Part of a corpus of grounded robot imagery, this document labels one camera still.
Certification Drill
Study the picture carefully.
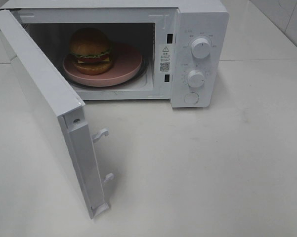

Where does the white microwave oven body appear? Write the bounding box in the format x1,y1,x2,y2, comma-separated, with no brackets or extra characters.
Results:
0,0,229,108

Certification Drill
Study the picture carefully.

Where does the upper white power knob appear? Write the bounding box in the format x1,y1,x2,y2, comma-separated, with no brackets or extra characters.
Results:
189,36,212,59

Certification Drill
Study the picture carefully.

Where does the white microwave door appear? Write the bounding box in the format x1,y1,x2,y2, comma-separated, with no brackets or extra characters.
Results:
0,10,114,218

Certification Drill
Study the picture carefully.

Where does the toy hamburger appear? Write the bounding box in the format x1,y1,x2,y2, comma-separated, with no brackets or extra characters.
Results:
69,28,113,75

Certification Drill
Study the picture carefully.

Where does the round white door button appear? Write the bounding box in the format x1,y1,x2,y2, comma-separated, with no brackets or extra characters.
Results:
184,92,199,104

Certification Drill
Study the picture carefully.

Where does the lower white timer knob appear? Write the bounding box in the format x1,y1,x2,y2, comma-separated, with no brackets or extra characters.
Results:
187,70,206,88

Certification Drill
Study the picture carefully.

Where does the glass microwave turntable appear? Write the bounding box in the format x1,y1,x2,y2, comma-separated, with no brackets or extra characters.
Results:
63,58,148,90

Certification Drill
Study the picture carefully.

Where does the pink round plate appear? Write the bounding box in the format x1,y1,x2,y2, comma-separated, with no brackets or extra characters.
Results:
63,43,143,87

